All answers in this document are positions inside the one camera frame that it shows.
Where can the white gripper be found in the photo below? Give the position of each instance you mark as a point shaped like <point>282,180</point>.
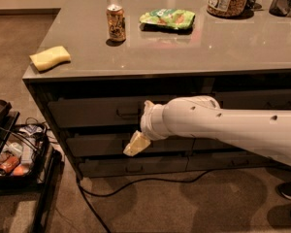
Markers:
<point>147,122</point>

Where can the orange soda can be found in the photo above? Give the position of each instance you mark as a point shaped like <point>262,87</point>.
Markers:
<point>116,23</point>

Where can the black cart with clutter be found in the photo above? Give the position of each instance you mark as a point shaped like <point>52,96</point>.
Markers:
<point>29,172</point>

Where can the grey drawer cabinet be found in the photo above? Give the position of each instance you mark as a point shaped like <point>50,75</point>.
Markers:
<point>249,52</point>

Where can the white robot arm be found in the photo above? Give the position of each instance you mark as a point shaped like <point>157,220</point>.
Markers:
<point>265,132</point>

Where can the grey drawer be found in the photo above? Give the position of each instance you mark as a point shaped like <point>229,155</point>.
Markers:
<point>276,99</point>
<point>133,166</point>
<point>210,144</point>
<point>110,111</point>
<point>200,161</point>
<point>114,144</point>

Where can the large nut jar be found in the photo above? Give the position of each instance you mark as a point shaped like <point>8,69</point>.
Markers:
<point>227,0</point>

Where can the yellow sponge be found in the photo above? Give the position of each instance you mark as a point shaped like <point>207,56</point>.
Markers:
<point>49,58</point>

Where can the green chip bag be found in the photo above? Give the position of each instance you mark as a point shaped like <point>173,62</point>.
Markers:
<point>169,18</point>

